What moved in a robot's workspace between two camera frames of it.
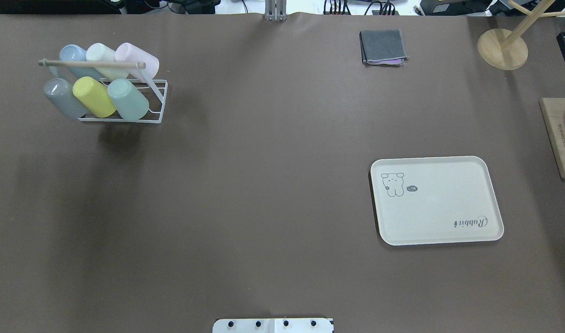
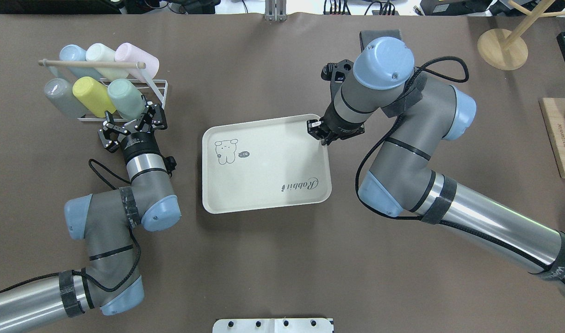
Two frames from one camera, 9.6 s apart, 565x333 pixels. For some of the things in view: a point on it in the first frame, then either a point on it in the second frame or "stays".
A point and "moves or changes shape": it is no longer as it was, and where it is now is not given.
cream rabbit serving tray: (435, 200) moves or changes shape
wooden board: (563, 133) stays
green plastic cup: (131, 103) stays
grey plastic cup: (59, 92) stays
